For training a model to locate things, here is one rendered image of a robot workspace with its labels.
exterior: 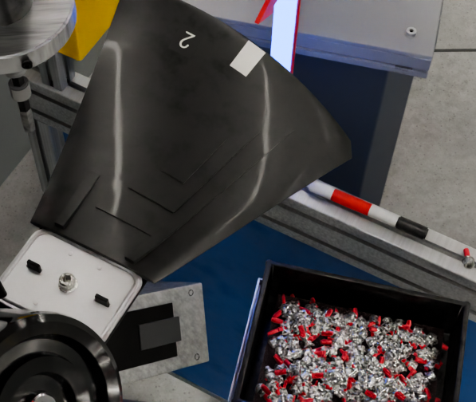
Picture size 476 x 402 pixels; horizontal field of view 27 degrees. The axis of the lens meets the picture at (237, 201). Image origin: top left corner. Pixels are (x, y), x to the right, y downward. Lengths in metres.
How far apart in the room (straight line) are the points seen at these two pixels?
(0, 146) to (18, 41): 1.62
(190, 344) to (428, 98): 1.56
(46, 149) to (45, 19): 0.88
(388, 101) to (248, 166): 0.58
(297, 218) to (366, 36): 0.22
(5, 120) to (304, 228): 1.02
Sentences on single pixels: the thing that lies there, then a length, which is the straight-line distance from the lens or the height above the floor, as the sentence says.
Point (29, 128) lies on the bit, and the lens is 0.55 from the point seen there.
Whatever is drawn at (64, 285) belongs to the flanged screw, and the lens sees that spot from 0.70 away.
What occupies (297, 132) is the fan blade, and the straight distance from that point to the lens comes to 0.80.
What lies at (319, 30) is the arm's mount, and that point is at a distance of 1.14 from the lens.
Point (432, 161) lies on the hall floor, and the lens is 2.26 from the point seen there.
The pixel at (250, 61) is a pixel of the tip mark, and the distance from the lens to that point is 0.82.
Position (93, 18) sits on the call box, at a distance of 1.08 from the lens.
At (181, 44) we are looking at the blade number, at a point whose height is 1.20.
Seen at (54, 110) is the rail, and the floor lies 0.82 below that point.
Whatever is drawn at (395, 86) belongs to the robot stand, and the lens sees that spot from 1.30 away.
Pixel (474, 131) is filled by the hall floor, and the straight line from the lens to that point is 2.34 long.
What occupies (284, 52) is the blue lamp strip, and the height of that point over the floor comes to 1.09.
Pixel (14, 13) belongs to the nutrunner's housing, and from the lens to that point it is 0.47.
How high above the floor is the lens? 1.80
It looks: 57 degrees down
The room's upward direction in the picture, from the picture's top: 3 degrees clockwise
